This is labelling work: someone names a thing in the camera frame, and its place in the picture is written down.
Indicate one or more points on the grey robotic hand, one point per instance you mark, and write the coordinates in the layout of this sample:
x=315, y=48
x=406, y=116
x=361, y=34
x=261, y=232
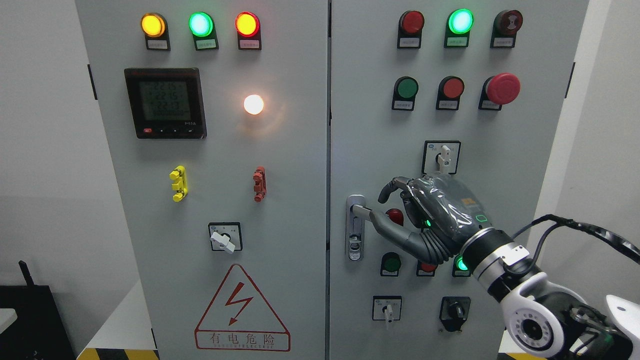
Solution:
x=457, y=221

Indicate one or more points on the silver door handle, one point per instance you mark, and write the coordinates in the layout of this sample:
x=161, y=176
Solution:
x=356, y=215

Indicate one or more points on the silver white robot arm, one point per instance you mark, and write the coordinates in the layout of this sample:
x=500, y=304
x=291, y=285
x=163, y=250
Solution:
x=545, y=319

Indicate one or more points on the grey right cabinet door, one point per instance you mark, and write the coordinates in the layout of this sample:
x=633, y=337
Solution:
x=502, y=159

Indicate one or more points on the grey cabinet door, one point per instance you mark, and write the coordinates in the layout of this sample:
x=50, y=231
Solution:
x=502, y=159
x=284, y=235

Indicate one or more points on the grey left cabinet door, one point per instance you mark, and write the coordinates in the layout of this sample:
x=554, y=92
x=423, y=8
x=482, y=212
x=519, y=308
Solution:
x=284, y=235

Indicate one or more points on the dark red indicator light middle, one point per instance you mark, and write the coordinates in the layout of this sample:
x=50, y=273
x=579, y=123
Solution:
x=396, y=215

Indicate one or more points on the dark red indicator light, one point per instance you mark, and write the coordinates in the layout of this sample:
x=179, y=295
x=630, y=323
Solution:
x=396, y=215
x=410, y=27

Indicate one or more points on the green lit button lower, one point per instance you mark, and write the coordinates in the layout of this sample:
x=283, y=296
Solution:
x=459, y=267

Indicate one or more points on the red push button lower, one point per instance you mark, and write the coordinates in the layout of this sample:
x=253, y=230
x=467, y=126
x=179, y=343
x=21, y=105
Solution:
x=426, y=269

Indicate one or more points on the red push button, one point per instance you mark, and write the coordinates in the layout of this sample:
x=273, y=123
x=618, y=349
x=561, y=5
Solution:
x=450, y=90
x=426, y=269

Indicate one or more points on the green push button lower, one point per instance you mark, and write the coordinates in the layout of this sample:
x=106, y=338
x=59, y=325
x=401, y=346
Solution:
x=390, y=264

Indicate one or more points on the green push button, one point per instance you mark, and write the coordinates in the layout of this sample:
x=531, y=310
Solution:
x=404, y=94
x=390, y=264

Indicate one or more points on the red push button upper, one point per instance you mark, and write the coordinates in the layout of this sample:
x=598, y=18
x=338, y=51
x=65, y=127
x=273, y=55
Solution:
x=450, y=90

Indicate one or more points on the green push button upper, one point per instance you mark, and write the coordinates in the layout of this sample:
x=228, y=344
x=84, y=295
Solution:
x=404, y=94

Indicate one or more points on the red emergency stop button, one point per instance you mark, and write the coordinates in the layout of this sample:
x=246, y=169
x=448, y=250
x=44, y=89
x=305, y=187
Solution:
x=499, y=90

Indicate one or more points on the red terminal connector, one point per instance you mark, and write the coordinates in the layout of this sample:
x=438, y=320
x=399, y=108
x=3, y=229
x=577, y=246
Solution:
x=259, y=187

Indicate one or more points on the dark red indicator light top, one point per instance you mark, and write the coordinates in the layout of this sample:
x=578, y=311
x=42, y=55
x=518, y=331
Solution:
x=410, y=27

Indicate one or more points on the bright green indicator light top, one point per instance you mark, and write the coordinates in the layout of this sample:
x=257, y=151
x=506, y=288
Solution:
x=458, y=26

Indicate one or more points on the dark red buzzer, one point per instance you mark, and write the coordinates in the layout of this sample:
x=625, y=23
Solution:
x=506, y=25

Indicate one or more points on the white glowing indicator light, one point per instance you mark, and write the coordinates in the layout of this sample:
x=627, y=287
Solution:
x=254, y=104

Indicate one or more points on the red electric hazard warning sticker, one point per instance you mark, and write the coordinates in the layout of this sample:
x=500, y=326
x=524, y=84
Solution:
x=239, y=317

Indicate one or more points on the yellow terminal connector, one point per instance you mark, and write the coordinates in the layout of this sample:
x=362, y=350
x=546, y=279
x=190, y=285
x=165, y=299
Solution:
x=179, y=183

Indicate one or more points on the red-orange indicator light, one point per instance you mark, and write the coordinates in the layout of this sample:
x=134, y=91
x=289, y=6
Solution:
x=248, y=28

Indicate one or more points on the black digital power meter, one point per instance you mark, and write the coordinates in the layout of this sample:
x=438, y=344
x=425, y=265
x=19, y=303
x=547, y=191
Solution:
x=166, y=103

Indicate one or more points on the green indicator light top left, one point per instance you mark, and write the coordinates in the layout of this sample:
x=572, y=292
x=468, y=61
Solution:
x=204, y=32

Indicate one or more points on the yellow indicator light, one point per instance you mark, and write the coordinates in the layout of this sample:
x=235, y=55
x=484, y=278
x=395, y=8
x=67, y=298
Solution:
x=156, y=32

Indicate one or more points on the black box with antenna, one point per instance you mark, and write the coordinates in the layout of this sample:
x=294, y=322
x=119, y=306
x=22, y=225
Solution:
x=38, y=332

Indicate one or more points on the white upper rotary selector switch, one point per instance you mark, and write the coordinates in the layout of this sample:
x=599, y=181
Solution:
x=440, y=155

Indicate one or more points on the white rotary selector switch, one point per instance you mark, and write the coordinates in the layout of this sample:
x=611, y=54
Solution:
x=440, y=155
x=387, y=309

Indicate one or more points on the black knob selector switch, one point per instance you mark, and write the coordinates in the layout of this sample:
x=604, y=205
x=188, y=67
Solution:
x=454, y=312

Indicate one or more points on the white lower rotary selector switch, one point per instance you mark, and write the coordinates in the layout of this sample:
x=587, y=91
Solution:
x=387, y=309

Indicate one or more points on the left door selector switch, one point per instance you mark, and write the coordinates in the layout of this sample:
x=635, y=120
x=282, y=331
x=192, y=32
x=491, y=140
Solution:
x=225, y=237

